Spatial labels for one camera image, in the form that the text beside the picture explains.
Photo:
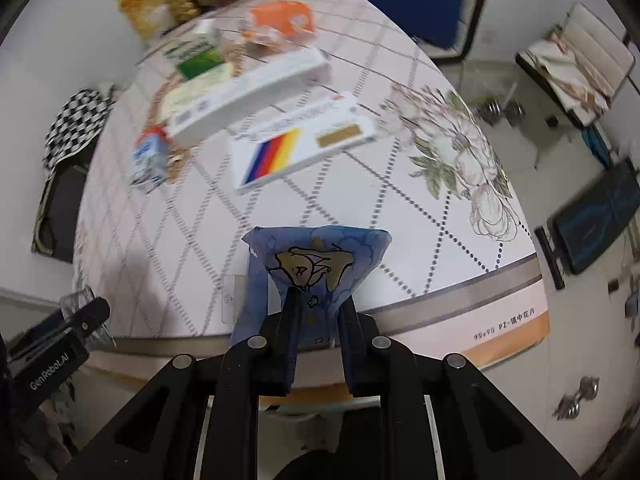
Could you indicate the white box with rainbow stripes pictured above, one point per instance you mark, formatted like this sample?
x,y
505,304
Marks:
x,y
300,145

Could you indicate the checkered black and white cloth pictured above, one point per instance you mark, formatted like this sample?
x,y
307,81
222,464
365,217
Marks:
x,y
75,120

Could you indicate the orange snack packet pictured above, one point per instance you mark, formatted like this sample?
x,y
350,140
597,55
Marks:
x,y
280,22

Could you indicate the black framed white chair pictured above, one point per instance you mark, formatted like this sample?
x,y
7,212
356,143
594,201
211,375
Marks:
x,y
475,5

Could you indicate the blue object on floor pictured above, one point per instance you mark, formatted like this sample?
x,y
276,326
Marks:
x,y
597,146

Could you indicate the black exercise bench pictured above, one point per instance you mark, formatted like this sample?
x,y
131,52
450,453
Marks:
x,y
592,220

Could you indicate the floral checked table cover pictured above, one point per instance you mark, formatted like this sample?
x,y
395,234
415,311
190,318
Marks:
x,y
440,220

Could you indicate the green and white box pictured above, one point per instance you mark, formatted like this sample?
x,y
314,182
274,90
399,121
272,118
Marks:
x,y
200,55

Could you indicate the blue printed snack wrapper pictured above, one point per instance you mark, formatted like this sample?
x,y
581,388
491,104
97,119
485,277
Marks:
x,y
320,260

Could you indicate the long white box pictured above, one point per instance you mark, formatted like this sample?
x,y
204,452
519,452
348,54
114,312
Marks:
x,y
250,92

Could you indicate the small blue and white carton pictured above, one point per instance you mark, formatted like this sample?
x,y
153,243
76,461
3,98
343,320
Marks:
x,y
149,157

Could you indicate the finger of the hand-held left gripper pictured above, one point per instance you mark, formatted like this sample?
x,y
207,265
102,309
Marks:
x,y
87,312

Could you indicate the yellow snack bag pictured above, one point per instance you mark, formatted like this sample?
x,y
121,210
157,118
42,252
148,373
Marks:
x,y
145,2

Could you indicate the dark chair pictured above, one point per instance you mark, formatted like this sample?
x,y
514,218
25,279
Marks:
x,y
60,205

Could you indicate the cream flat box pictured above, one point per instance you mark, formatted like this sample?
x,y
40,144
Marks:
x,y
192,96

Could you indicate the beige cushioned chair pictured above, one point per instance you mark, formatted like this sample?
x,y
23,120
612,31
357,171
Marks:
x,y
585,60

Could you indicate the chrome dumbbell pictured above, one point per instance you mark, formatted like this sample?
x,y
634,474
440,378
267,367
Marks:
x,y
577,400
500,111

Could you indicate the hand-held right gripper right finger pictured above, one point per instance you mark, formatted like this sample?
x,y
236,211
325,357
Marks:
x,y
348,317

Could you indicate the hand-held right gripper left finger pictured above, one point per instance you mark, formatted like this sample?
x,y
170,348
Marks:
x,y
292,312

